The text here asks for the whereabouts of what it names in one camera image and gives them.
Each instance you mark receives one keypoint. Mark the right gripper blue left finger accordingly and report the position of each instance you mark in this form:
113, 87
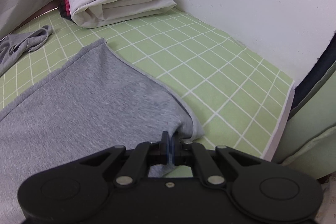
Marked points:
159, 151

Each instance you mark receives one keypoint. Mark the black folded garment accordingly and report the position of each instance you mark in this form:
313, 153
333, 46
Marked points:
63, 13

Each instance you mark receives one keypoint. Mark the grey folded garment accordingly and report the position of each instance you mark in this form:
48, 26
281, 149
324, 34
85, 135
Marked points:
13, 46

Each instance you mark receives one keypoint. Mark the green grid mat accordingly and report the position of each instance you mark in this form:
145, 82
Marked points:
238, 97

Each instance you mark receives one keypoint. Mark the grey sweatpants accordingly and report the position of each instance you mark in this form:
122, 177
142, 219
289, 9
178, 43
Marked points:
94, 101

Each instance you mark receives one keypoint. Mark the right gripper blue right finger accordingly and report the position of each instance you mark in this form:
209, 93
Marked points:
180, 150

